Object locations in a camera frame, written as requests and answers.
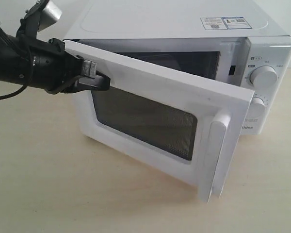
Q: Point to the upper white control knob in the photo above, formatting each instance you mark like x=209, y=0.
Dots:
x=263, y=77

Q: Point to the white plastic food container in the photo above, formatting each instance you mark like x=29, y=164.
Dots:
x=163, y=60

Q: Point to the lower white timer knob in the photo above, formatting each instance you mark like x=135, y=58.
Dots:
x=256, y=108

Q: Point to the white microwave oven body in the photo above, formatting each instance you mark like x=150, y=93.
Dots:
x=138, y=28

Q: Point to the white microwave door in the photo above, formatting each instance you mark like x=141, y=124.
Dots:
x=184, y=125

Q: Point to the printed paper instruction sheet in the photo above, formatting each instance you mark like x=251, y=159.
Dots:
x=225, y=23

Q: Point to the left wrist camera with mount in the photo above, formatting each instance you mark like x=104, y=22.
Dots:
x=43, y=14

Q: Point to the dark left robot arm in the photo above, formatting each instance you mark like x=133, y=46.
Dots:
x=30, y=62

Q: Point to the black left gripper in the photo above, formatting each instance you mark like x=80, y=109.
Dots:
x=54, y=69

